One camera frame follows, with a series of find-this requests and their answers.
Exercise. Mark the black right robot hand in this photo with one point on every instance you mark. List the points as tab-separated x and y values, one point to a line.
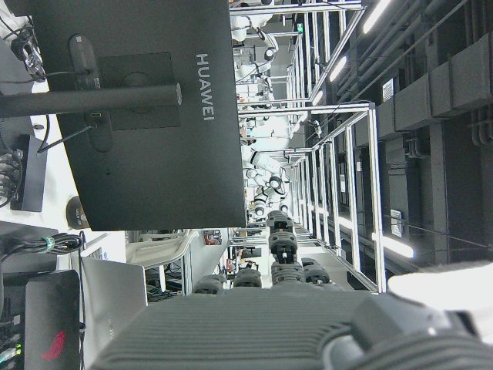
246	331

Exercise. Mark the white plastic chair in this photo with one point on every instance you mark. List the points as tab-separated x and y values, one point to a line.
161	250

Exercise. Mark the silver laptop lid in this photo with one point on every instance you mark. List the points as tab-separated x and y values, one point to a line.
115	297

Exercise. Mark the long ceiling light strip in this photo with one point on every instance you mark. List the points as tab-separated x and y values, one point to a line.
398	246
337	68
376	15

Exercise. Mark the black computer with red logo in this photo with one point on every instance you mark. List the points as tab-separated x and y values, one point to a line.
52	320

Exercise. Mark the white humanoid robot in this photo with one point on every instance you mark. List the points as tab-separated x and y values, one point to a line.
269	135

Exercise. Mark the round black disc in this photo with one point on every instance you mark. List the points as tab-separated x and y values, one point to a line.
75	214

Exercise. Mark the black Huawei monitor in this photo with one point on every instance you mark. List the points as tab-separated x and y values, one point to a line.
154	127

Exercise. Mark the black docking hub box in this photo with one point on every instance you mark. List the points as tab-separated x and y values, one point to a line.
31	173

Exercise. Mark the aluminium profile frame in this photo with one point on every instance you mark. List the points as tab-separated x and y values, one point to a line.
371	192

